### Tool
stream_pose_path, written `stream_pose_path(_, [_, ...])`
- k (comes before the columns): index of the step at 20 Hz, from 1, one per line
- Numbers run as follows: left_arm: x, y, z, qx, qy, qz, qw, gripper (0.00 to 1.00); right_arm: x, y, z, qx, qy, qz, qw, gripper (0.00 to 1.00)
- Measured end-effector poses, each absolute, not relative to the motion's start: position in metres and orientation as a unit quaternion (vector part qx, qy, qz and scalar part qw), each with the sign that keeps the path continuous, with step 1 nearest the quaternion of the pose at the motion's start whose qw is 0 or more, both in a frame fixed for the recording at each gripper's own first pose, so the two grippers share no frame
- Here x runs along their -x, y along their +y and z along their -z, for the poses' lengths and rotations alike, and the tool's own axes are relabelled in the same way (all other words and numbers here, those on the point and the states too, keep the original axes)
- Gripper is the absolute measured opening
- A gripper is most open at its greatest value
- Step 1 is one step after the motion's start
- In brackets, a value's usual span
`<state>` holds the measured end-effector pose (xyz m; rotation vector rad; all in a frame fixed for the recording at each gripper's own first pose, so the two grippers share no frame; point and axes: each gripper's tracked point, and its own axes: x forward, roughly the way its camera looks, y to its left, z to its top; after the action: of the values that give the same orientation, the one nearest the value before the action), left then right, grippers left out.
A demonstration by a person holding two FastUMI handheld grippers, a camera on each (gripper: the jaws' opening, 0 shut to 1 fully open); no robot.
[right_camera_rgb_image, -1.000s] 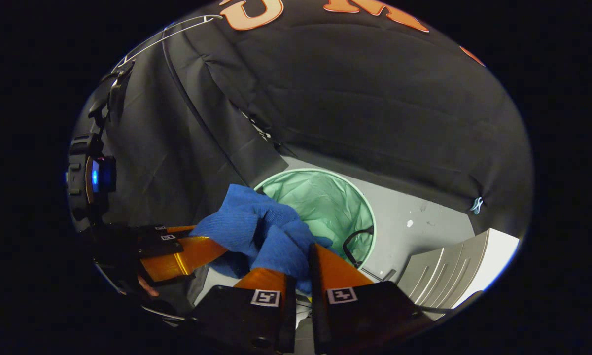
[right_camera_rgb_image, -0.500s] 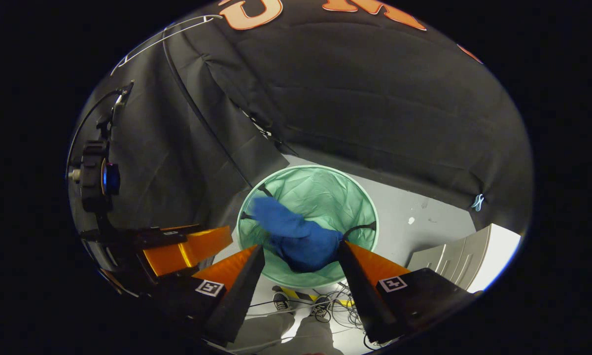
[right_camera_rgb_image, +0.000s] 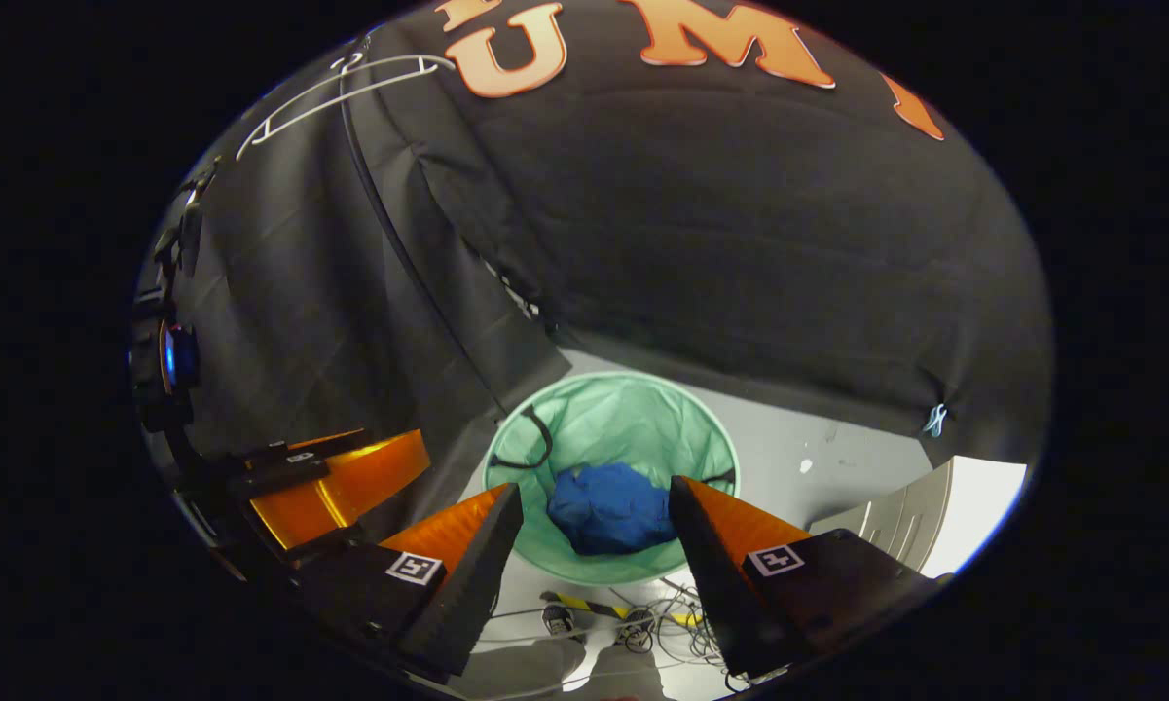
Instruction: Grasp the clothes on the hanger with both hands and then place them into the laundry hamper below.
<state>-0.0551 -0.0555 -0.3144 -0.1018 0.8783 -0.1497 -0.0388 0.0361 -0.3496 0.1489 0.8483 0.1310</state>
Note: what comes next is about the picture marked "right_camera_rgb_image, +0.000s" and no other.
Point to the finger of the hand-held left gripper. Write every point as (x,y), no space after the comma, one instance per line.
(277,472)
(350,487)

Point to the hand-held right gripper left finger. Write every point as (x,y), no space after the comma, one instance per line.
(477,589)

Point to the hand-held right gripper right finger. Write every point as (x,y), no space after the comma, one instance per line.
(720,589)

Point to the green laundry hamper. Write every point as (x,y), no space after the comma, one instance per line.
(623,419)

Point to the black metal clothes rack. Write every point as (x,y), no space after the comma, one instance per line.
(399,248)

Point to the white plastic hanger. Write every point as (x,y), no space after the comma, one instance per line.
(426,60)

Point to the yellow black floor tape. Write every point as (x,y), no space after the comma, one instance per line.
(584,604)

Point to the white cabinet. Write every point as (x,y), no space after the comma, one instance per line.
(895,526)

